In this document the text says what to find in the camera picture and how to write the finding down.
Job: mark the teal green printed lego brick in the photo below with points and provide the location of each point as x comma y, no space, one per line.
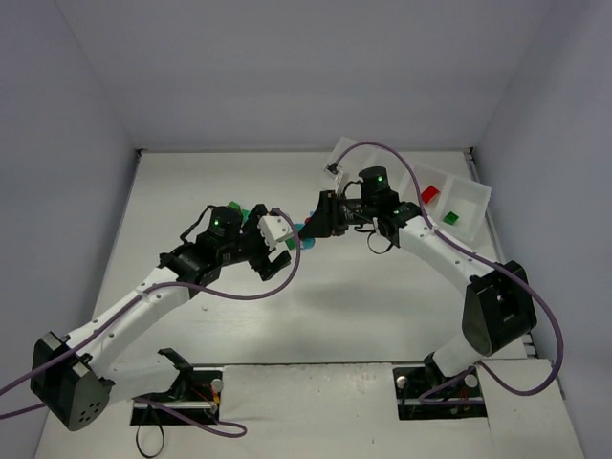
305,244

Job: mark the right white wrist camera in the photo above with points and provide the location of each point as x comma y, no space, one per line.
334,178

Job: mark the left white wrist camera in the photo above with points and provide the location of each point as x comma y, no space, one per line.
274,230

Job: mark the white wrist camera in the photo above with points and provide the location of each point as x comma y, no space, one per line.
274,230
334,178

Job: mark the small green lego brick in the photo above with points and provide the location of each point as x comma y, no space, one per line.
451,218

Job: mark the clear four-compartment tray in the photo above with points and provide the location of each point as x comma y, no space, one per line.
446,170

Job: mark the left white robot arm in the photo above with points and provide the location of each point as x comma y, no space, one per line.
78,375

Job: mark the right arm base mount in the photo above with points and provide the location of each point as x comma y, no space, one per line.
420,397

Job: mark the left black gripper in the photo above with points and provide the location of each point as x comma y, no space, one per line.
254,243

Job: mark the red rounded lego brick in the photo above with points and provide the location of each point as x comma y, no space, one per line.
429,194

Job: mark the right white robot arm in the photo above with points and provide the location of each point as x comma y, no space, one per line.
497,310

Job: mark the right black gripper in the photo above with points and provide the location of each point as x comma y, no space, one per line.
329,218

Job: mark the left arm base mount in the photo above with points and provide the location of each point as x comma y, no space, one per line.
195,393

